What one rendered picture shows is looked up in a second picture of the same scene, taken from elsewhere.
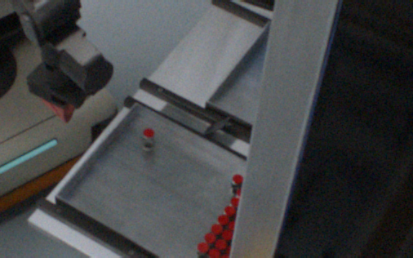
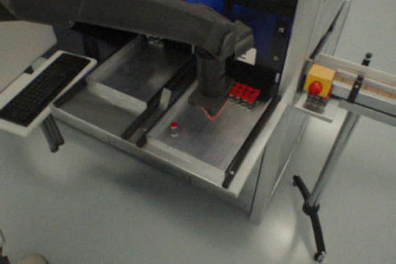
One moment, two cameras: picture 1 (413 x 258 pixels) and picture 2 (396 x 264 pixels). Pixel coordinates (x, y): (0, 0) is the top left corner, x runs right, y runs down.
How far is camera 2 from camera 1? 1.40 m
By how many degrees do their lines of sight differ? 53
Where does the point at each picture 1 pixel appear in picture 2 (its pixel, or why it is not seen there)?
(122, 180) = (200, 145)
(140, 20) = not seen: outside the picture
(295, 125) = not seen: outside the picture
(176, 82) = (122, 123)
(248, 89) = (131, 92)
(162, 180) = (198, 127)
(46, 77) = (219, 89)
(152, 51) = not seen: outside the picture
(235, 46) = (96, 97)
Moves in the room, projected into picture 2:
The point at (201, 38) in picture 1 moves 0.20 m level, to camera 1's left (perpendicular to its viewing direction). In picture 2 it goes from (86, 112) to (70, 162)
